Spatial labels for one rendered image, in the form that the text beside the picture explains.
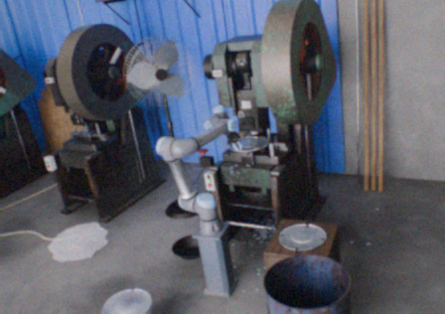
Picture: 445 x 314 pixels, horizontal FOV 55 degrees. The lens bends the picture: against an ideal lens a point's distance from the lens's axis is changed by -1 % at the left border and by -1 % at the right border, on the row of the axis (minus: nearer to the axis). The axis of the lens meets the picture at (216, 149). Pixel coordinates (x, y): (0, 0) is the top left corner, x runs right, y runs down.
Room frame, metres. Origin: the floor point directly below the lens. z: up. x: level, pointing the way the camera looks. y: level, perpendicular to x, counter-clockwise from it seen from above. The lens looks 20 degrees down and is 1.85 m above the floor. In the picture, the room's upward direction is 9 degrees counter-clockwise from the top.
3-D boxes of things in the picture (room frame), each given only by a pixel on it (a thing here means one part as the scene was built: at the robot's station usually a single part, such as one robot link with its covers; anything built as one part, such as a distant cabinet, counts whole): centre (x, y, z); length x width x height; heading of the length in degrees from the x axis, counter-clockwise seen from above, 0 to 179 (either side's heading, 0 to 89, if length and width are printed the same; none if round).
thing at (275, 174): (3.04, -0.61, 0.45); 0.92 x 0.12 x 0.90; 148
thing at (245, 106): (3.02, -0.28, 1.04); 0.17 x 0.15 x 0.30; 148
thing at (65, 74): (4.28, 0.97, 0.87); 1.53 x 0.99 x 1.74; 146
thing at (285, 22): (2.97, -0.65, 1.33); 1.03 x 0.28 x 0.82; 148
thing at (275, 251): (2.32, -0.44, 0.18); 0.40 x 0.38 x 0.35; 154
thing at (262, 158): (3.06, -0.30, 0.68); 0.45 x 0.30 x 0.06; 58
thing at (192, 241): (2.88, 0.30, 0.04); 0.30 x 0.30 x 0.07
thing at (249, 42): (3.18, -0.38, 0.83); 0.79 x 0.43 x 1.34; 148
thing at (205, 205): (2.42, 0.11, 0.62); 0.13 x 0.12 x 0.14; 46
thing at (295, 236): (2.32, -0.44, 0.35); 0.29 x 0.29 x 0.01
